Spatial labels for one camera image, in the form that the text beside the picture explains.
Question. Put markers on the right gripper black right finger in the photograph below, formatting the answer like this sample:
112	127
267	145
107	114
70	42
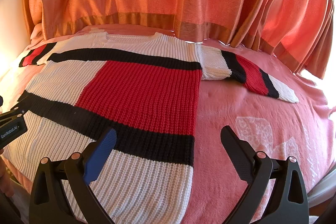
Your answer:
288	200

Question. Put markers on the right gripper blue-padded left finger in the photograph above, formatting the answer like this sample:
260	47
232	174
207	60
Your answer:
49	202

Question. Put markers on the white red black knit sweater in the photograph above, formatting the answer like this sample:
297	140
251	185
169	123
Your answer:
144	87

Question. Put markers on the person's left hand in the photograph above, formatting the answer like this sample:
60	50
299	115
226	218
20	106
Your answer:
5	182

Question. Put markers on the pink floral bed blanket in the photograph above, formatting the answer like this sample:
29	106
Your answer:
281	129

